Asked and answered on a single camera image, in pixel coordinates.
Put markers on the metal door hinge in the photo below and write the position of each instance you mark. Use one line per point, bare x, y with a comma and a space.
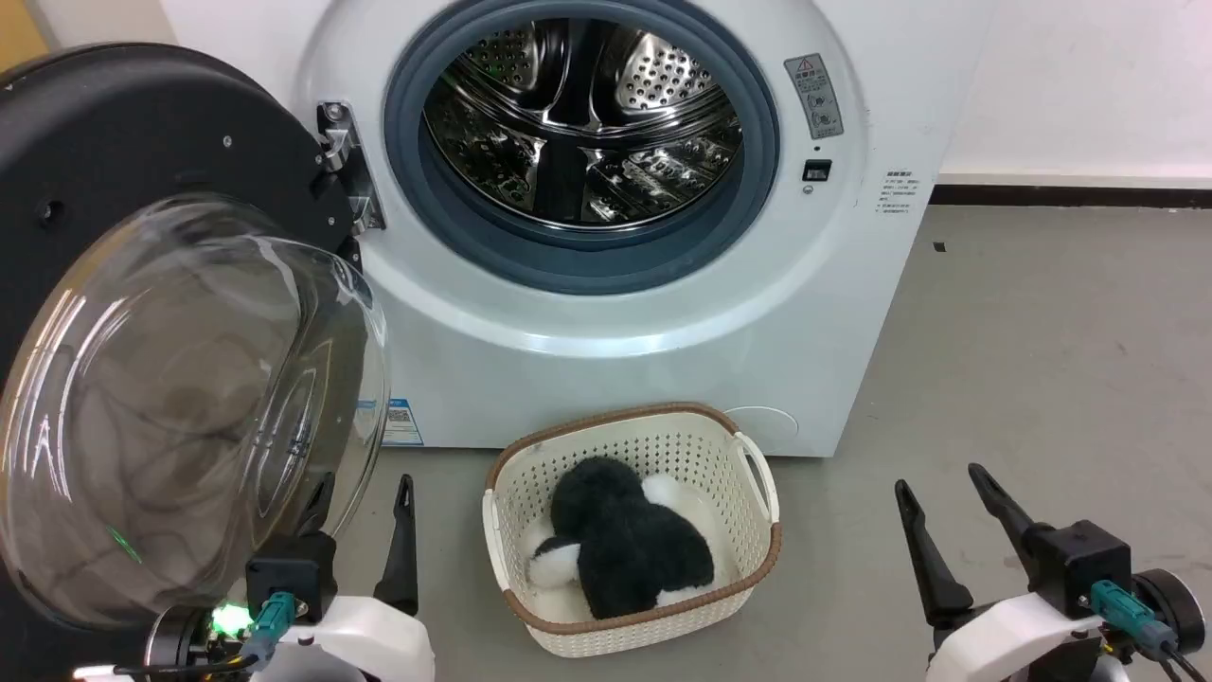
346, 152

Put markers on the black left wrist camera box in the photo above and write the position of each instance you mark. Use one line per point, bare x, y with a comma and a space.
292, 573

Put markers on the round white filter cover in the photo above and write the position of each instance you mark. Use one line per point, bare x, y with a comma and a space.
772, 426

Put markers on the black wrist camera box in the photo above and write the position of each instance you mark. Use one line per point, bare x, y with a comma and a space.
1079, 564
292, 573

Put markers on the black white plush toy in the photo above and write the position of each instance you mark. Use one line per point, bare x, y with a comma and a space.
625, 549

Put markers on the stainless steel washer drum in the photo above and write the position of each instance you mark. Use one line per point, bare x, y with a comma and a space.
587, 123

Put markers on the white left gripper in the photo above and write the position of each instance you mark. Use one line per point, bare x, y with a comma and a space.
369, 644

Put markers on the small printed text label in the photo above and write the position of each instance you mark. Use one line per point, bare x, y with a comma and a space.
896, 194

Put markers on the white front-load washing machine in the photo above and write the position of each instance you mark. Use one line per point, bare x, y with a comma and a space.
663, 322

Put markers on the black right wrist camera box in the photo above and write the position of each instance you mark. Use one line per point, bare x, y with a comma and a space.
1079, 564

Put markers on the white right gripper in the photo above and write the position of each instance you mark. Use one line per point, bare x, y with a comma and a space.
1013, 639

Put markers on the blue white energy sticker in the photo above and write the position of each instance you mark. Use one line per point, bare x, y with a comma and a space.
401, 422

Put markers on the cream plastic laundry basket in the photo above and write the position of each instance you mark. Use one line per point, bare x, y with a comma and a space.
748, 540

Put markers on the yellow wooden panel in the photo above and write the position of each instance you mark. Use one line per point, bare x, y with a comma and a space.
19, 33

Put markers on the dark wall baseboard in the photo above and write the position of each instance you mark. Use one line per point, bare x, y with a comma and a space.
1070, 196

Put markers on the black washing machine door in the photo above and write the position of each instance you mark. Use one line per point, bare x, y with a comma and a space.
123, 142

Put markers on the grey warning sticker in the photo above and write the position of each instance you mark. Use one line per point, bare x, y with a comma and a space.
814, 95

